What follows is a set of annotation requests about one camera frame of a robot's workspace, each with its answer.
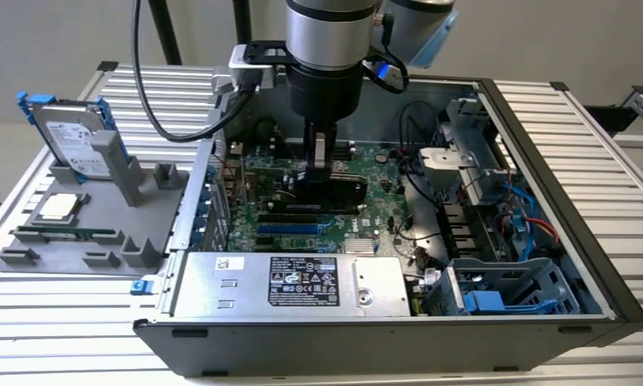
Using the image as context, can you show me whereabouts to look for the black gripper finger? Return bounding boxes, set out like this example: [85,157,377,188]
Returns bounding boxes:
[304,118,340,185]

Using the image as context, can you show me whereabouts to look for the Nvidia graphics card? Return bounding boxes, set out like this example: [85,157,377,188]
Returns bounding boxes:
[228,141,370,207]

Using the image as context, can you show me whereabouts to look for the green RAM stick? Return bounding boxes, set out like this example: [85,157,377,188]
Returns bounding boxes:
[270,202,365,213]
[16,227,120,242]

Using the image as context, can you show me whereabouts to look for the green motherboard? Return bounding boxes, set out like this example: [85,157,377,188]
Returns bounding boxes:
[222,138,425,266]

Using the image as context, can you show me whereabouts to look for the long black expansion slot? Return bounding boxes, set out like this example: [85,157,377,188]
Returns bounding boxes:
[256,212,322,224]

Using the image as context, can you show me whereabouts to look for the blue expansion slot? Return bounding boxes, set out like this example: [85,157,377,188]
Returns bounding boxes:
[254,222,324,237]

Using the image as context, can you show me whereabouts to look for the black stand pole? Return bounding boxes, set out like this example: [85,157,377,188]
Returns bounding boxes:
[148,0,184,66]
[233,0,257,46]

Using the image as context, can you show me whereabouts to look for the silver chipset heatsink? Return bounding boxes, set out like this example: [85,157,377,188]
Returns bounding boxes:
[344,236,381,255]

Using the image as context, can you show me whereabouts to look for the metal drive cage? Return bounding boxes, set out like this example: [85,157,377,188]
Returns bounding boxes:
[417,98,521,206]

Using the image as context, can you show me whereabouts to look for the grey parts rack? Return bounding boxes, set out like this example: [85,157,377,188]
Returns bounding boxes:
[0,128,189,277]

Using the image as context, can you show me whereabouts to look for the silver power supply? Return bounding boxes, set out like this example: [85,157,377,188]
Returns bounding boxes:
[168,251,413,318]

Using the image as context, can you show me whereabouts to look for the hard disk in blue carrier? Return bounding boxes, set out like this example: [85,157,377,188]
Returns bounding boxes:
[13,92,133,186]

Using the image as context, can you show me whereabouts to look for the blue bay carrier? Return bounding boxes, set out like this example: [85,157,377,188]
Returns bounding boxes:
[462,289,506,315]

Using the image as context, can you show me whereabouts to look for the silver CPU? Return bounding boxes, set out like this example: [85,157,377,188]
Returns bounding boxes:
[34,195,81,223]

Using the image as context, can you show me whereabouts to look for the grey disk bay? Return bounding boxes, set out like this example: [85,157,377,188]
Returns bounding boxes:
[421,257,583,318]

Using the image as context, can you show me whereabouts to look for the dark wrist camera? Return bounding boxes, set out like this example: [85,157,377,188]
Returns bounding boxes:
[361,58,412,94]

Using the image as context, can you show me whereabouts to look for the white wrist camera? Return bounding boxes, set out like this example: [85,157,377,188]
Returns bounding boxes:
[228,39,289,92]

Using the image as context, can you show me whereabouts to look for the thick black camera cable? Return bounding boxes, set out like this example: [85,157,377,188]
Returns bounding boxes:
[130,0,262,142]

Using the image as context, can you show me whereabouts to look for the blue wire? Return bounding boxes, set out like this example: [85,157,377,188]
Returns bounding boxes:
[498,180,541,261]

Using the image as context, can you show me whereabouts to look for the red wire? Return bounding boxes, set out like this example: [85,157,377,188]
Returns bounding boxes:
[523,216,563,243]

